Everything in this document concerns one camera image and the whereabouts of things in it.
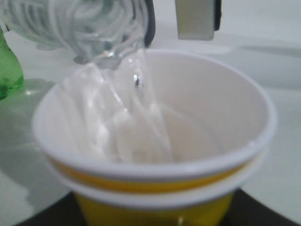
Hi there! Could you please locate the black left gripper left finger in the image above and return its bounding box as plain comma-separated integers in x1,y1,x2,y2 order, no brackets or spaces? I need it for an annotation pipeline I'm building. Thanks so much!
16,193,87,226

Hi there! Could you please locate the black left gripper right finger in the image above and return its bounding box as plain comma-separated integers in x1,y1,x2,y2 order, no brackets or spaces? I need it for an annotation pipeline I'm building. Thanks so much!
223,189,300,226

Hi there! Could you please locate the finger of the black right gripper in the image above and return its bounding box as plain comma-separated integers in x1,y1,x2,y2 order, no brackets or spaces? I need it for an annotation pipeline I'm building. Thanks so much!
175,0,222,40
144,0,156,47

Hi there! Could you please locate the clear water bottle green label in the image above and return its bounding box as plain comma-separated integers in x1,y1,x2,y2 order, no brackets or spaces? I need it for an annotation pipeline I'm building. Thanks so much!
0,0,148,69

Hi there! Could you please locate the yellow paper cup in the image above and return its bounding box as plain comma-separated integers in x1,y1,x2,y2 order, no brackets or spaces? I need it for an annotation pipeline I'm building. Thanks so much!
32,50,277,226

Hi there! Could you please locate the green soda bottle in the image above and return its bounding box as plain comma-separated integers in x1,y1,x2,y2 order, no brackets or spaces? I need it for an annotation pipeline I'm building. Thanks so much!
0,28,24,100

